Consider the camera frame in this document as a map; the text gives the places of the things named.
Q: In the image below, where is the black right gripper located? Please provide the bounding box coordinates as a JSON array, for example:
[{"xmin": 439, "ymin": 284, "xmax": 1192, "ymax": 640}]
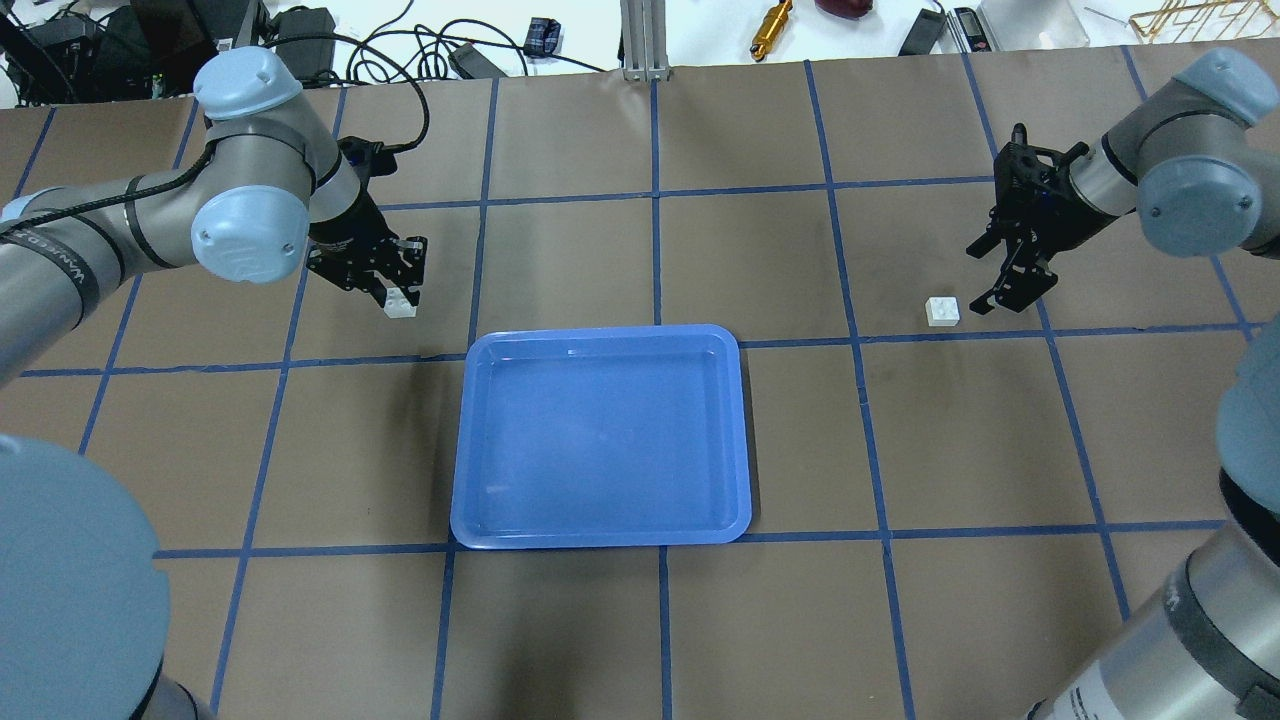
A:
[{"xmin": 966, "ymin": 124, "xmax": 1091, "ymax": 315}]

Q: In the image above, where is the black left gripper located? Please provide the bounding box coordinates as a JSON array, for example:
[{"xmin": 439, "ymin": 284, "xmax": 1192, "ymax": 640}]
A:
[{"xmin": 306, "ymin": 137, "xmax": 429, "ymax": 309}]

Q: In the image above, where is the white long toy block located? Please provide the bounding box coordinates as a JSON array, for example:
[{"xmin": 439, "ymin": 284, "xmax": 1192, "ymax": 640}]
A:
[{"xmin": 381, "ymin": 287, "xmax": 417, "ymax": 319}]

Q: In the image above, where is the white square toy block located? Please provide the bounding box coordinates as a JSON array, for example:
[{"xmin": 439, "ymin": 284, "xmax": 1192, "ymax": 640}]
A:
[{"xmin": 924, "ymin": 296, "xmax": 963, "ymax": 328}]

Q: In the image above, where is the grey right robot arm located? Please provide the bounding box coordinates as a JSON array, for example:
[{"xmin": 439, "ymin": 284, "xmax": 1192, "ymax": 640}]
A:
[{"xmin": 966, "ymin": 47, "xmax": 1279, "ymax": 315}]

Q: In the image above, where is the blue plastic tray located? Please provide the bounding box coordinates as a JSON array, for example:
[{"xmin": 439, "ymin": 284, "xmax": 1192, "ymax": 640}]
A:
[{"xmin": 451, "ymin": 324, "xmax": 754, "ymax": 550}]

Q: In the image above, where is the black laptop charger brick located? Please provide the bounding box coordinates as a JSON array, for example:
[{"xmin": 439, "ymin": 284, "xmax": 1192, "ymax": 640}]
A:
[{"xmin": 271, "ymin": 6, "xmax": 337, "ymax": 87}]

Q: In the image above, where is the black power adapter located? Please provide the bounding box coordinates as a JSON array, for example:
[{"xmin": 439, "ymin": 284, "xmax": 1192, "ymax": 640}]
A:
[{"xmin": 899, "ymin": 9, "xmax": 947, "ymax": 56}]

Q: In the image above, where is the small blue patterned pouch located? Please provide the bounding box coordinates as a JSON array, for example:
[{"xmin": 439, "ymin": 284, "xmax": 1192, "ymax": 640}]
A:
[{"xmin": 524, "ymin": 17, "xmax": 562, "ymax": 59}]

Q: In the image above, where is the red mango fruit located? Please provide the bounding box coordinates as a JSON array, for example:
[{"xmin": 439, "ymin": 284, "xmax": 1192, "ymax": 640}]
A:
[{"xmin": 815, "ymin": 0, "xmax": 876, "ymax": 20}]

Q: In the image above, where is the gold metal cylinder tool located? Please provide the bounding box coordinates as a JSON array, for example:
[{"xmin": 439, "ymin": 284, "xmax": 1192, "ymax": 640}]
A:
[{"xmin": 748, "ymin": 0, "xmax": 794, "ymax": 63}]

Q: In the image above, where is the gold wire rack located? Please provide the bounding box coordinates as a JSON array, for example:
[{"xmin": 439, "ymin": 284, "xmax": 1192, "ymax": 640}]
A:
[{"xmin": 1126, "ymin": 1, "xmax": 1279, "ymax": 45}]

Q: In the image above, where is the aluminium frame post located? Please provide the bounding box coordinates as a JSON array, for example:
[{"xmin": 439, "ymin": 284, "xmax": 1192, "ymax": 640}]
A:
[{"xmin": 620, "ymin": 0, "xmax": 671, "ymax": 83}]

